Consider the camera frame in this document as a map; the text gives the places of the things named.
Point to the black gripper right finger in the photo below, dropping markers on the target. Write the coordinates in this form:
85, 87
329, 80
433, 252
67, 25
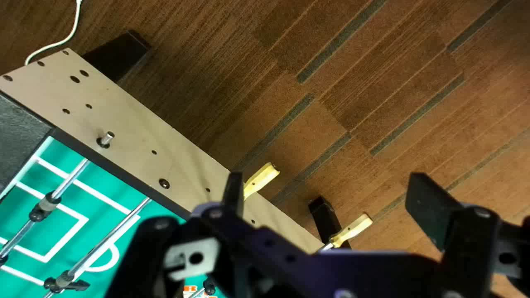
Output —
433, 209

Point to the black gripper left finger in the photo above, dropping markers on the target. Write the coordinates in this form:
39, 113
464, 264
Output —
234, 193

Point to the black-player metal rod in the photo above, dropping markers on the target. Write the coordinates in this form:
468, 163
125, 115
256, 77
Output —
44, 206
65, 280

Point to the beige foosball table cabinet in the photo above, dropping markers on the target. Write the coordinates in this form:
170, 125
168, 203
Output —
138, 150

